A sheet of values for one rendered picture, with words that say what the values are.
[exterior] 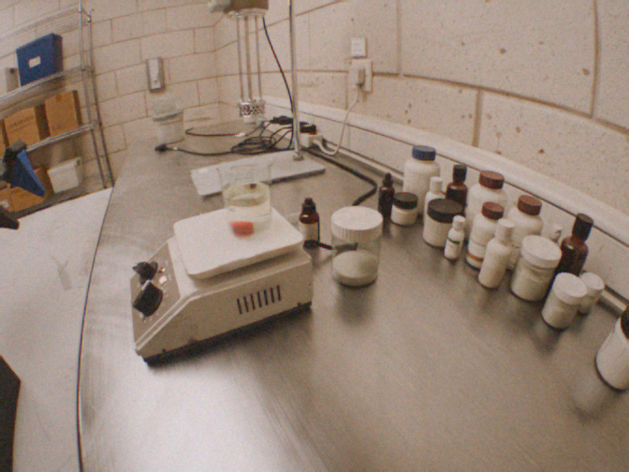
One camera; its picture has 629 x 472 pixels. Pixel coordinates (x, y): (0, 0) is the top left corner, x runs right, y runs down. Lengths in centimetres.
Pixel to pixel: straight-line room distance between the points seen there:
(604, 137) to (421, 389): 42
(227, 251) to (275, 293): 6
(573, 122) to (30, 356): 81
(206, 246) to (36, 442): 28
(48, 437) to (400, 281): 44
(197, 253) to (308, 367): 15
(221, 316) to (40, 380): 24
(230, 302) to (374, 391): 16
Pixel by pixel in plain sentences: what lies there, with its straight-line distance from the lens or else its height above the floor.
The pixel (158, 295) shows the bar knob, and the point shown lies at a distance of 33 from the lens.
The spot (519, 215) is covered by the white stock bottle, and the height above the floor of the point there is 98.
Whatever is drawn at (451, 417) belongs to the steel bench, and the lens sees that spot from 29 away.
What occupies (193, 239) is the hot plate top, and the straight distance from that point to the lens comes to 34.
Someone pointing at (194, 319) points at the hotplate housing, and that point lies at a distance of 31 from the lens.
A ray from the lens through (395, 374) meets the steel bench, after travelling 31.
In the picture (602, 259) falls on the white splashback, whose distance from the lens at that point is 51.
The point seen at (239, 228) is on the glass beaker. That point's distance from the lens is 32.
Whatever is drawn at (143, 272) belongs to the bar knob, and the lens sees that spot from 38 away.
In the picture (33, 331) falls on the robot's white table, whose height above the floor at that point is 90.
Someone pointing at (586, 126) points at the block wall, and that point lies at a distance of 53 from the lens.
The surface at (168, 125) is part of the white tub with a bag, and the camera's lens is 132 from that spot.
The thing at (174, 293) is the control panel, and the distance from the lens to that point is 32.
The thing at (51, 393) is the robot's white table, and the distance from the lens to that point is 39.
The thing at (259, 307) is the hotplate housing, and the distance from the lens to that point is 33.
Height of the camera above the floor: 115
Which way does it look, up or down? 30 degrees down
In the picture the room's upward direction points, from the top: 2 degrees counter-clockwise
